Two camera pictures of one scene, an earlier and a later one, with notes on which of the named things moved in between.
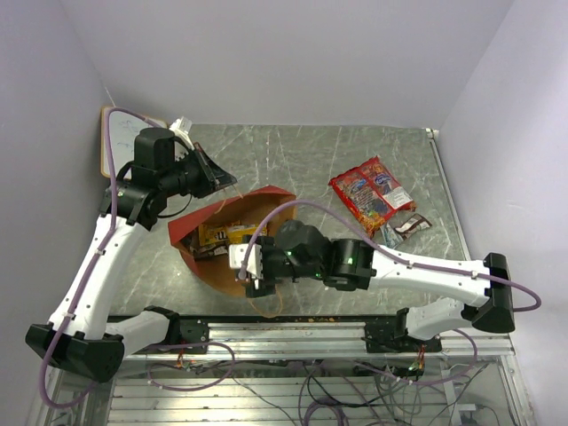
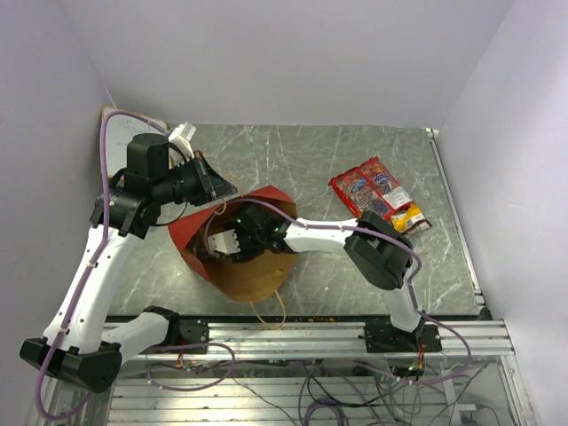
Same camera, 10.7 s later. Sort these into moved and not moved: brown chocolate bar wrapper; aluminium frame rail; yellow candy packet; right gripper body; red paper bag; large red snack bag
Moved: yellow candy packet; right gripper body
Not moved: red paper bag; aluminium frame rail; brown chocolate bar wrapper; large red snack bag
